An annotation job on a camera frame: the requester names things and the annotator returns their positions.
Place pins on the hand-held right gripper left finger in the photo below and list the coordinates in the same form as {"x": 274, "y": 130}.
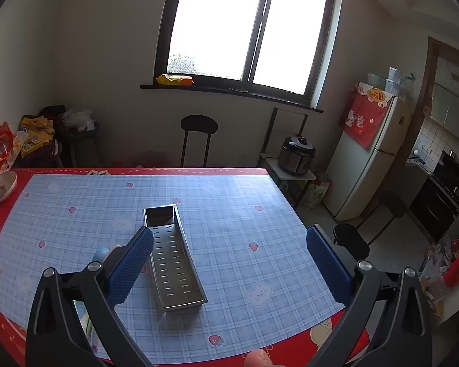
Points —
{"x": 132, "y": 267}

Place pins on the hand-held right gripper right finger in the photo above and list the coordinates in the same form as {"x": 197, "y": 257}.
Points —
{"x": 329, "y": 271}

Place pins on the blue spoon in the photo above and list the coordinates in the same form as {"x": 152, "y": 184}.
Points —
{"x": 99, "y": 254}

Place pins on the stainless steel utensil tray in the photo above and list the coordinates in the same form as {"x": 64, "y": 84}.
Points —
{"x": 172, "y": 271}

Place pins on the beige shallow bowl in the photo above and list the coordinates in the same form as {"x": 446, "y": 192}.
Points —
{"x": 4, "y": 185}

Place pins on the black round-back chair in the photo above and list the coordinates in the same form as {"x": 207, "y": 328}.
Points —
{"x": 352, "y": 241}
{"x": 199, "y": 124}

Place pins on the colourful gift bag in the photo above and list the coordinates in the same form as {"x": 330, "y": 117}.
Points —
{"x": 315, "y": 195}

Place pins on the yellow cloth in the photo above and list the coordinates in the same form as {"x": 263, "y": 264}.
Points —
{"x": 38, "y": 130}

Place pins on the white refrigerator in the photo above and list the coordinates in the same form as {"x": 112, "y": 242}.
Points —
{"x": 367, "y": 183}

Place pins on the pile of snack packets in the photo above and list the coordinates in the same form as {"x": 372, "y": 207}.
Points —
{"x": 436, "y": 271}

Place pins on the dark round stool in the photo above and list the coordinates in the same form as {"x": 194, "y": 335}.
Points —
{"x": 84, "y": 149}

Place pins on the blue plaid table mat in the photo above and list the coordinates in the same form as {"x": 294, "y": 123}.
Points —
{"x": 233, "y": 218}

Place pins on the black pressure cooker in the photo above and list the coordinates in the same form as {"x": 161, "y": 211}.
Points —
{"x": 296, "y": 160}

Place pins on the white plastic bag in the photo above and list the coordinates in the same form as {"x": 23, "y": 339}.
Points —
{"x": 78, "y": 118}

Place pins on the small white side table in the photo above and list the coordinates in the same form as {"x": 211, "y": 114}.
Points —
{"x": 269, "y": 162}

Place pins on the black kitchen oven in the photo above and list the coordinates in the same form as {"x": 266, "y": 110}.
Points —
{"x": 436, "y": 206}

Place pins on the red printed cloth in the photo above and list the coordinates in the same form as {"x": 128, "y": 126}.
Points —
{"x": 363, "y": 122}

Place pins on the yellow packet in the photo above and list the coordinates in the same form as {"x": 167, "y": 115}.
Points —
{"x": 172, "y": 80}

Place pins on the clear plastic containers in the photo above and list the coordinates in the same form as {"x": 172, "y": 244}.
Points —
{"x": 394, "y": 80}

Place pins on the dark framed window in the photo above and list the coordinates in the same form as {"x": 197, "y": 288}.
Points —
{"x": 260, "y": 26}

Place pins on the dark metal rack frame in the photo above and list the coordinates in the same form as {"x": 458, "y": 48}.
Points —
{"x": 274, "y": 130}

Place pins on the wooden door frame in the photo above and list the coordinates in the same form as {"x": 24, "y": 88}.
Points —
{"x": 424, "y": 95}

